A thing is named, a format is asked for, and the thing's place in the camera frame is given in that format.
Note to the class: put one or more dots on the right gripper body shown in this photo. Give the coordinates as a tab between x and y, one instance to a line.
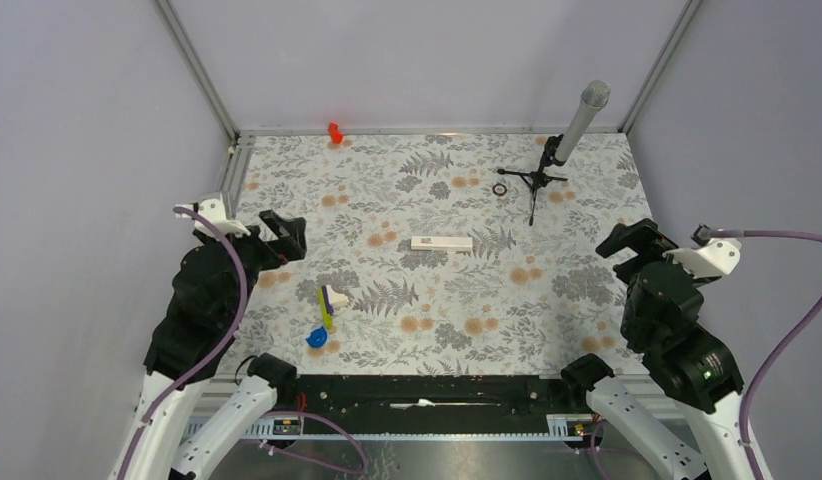
625	270

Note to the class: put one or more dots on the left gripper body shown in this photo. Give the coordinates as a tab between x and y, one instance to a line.
256	255

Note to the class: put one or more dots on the white remote control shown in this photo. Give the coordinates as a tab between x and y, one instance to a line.
437	243

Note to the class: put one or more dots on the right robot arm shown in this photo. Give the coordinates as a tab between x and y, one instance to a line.
691	366

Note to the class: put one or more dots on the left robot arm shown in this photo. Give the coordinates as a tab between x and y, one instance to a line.
211	291

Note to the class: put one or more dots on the red toy block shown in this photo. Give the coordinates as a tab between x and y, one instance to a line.
335	134

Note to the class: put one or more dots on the black microphone tripod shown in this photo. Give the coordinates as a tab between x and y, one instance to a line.
539	179

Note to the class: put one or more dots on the floral tablecloth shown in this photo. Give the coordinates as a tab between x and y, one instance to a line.
526	300

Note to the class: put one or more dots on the grey microphone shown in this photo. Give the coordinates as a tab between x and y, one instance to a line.
592	100

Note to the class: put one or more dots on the poker chip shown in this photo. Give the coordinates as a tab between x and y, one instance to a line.
499	189

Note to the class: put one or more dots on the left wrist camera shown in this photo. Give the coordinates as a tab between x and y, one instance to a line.
216	209

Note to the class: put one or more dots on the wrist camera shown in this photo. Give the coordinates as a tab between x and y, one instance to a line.
713	258
216	209

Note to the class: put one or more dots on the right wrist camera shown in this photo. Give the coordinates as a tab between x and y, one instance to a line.
713	258

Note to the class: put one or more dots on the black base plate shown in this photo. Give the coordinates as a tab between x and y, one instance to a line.
438	405

